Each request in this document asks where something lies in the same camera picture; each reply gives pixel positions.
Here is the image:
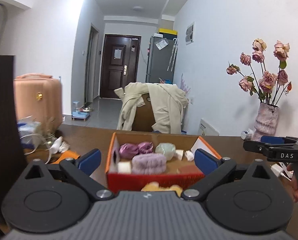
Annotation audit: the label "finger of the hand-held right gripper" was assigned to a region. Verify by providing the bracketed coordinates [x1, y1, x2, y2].
[243, 140, 272, 156]
[260, 135, 287, 145]

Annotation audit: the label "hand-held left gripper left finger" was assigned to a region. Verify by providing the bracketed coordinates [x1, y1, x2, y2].
[22, 148, 115, 202]

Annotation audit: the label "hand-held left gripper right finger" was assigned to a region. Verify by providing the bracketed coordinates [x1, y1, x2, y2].
[180, 148, 276, 202]

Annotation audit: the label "white and yellow plush toy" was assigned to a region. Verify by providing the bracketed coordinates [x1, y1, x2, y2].
[141, 182, 183, 197]

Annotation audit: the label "purple fluffy headband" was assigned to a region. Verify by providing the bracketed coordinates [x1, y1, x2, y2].
[131, 153, 167, 175]

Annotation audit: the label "orange cardboard box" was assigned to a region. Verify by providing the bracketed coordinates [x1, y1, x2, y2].
[105, 132, 222, 193]

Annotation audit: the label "person's right hand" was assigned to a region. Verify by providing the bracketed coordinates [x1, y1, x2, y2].
[287, 162, 298, 203]

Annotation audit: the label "small white bottle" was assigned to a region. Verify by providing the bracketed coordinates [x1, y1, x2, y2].
[241, 129, 255, 140]

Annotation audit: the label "pink textured vase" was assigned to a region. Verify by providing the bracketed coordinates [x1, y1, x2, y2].
[252, 102, 280, 142]

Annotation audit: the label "white charger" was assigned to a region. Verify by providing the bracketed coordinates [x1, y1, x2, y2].
[272, 164, 290, 178]

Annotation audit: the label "white flat panel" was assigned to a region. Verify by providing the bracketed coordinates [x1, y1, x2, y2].
[198, 119, 220, 137]

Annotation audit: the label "blue pet feeder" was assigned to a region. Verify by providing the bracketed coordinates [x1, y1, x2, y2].
[72, 101, 93, 121]

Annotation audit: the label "glass jar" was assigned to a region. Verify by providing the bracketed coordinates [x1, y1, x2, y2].
[37, 120, 55, 148]

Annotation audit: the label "dried pink roses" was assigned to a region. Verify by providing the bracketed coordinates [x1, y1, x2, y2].
[226, 38, 293, 105]

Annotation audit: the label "blue and white pack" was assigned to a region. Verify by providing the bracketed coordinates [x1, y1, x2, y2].
[17, 121, 41, 148]

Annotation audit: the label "beige jacket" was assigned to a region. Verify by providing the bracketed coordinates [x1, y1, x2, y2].
[114, 82, 189, 134]

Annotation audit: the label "pink suitcase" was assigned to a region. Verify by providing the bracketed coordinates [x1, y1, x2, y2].
[13, 73, 63, 128]

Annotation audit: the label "dark brown entrance door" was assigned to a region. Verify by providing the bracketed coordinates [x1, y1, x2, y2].
[99, 34, 141, 100]

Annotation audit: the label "side room door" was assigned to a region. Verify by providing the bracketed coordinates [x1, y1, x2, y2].
[85, 23, 99, 104]

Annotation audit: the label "black paper bag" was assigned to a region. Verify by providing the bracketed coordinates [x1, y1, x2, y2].
[0, 2, 28, 239]

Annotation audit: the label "grey refrigerator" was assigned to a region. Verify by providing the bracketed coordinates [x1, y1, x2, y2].
[146, 34, 179, 84]

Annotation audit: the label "white folded umbrella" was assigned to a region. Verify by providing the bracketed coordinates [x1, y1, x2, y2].
[167, 38, 179, 72]

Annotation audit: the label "paper sheet on refrigerator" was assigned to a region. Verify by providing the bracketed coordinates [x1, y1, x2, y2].
[155, 39, 169, 50]

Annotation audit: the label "yellow box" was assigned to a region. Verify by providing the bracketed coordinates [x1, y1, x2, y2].
[159, 28, 178, 37]

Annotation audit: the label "white cable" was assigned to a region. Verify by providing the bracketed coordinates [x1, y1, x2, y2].
[20, 132, 54, 164]

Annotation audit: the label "purple wall sticker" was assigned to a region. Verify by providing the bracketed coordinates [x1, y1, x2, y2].
[180, 73, 191, 95]

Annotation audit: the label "wall poster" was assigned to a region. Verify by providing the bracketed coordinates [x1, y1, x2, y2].
[185, 21, 195, 45]

